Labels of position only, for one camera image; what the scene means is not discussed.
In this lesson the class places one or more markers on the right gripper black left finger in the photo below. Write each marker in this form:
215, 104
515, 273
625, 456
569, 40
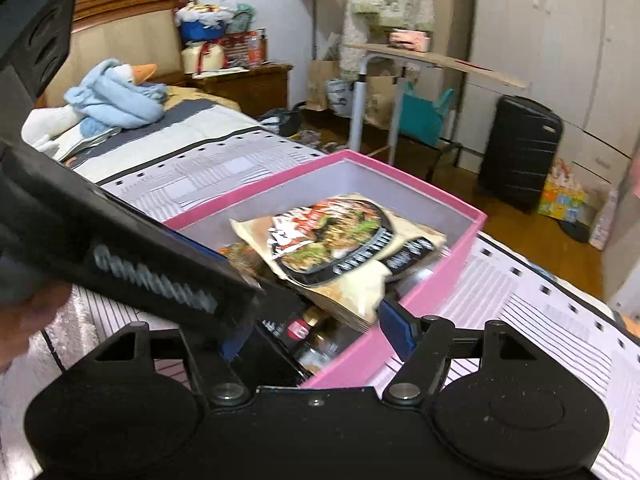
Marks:
210, 374

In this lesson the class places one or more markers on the beige noodle snack bag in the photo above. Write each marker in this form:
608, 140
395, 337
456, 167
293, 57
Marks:
342, 252

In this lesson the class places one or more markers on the white rolling side table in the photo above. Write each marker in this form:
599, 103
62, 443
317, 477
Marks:
402, 57

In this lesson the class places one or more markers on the brown wooden nightstand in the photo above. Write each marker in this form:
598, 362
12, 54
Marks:
256, 91

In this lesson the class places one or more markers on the goose plush toy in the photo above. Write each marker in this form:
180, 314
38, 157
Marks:
112, 97

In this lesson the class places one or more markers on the white wardrobe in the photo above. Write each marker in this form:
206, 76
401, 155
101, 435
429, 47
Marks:
578, 57

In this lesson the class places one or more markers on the person's left hand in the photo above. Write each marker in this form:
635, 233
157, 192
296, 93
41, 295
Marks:
19, 323

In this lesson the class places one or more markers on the black suitcase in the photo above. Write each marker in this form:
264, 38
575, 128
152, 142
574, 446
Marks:
520, 150

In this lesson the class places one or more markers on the white knitted cardigan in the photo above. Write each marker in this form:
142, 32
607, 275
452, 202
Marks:
361, 16

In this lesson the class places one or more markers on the pink cardboard box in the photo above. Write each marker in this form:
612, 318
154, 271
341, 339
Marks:
347, 172

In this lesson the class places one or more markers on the teal shopping bag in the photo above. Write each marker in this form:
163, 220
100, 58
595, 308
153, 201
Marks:
422, 120

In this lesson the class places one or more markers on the wooden bed headboard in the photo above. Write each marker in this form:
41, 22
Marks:
135, 32

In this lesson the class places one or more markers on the brown paper bag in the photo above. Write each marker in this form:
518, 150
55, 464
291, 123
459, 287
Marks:
320, 72

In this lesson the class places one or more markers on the black soda cracker box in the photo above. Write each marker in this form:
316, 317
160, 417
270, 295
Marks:
306, 340

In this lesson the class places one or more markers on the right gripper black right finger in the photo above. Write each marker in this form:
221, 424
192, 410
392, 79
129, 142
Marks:
426, 347

